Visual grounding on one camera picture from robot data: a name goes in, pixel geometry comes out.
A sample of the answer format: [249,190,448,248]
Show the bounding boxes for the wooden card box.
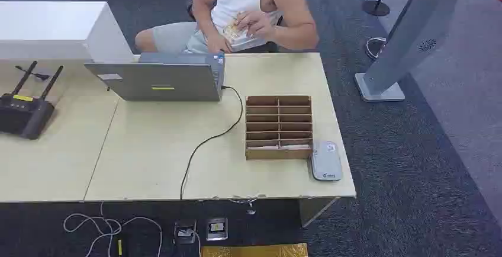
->
[244,95,314,160]

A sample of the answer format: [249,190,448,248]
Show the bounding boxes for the white coiled cable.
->
[365,37,388,60]

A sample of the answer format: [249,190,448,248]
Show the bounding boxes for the yellow sheet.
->
[201,243,309,257]

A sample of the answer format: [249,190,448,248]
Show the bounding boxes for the silver power adapter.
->
[205,217,229,242]

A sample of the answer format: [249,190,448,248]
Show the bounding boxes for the black laptop cable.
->
[179,85,244,201]

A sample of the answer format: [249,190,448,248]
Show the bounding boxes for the black wireless router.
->
[0,60,65,141]

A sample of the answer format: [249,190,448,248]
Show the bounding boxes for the grey kiosk stand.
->
[354,0,468,103]

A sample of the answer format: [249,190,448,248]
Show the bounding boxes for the white cabinet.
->
[0,1,134,64]

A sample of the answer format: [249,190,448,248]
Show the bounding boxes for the white floor cable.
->
[63,201,163,257]

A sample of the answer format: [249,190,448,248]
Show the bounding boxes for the grey card reader device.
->
[310,141,343,182]

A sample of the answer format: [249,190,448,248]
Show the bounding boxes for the grey laptop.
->
[84,52,226,102]

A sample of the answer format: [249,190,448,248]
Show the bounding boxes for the black power adapter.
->
[174,220,197,245]

